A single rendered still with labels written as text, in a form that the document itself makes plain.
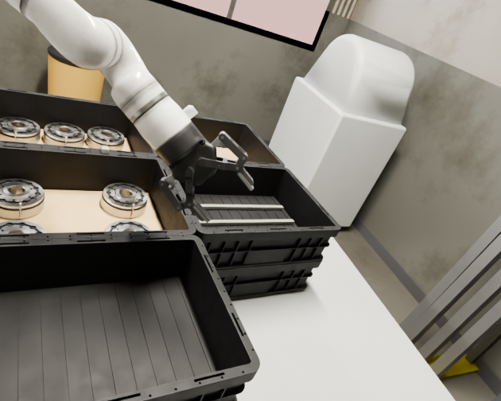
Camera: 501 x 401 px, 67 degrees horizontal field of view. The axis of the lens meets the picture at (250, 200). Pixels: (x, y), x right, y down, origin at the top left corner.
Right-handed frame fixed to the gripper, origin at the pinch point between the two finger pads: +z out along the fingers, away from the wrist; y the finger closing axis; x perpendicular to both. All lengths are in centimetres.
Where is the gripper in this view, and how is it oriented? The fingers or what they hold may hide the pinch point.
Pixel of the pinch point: (228, 202)
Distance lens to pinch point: 64.3
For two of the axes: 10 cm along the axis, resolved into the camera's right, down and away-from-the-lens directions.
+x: -0.3, -3.3, 9.4
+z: 6.1, 7.4, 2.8
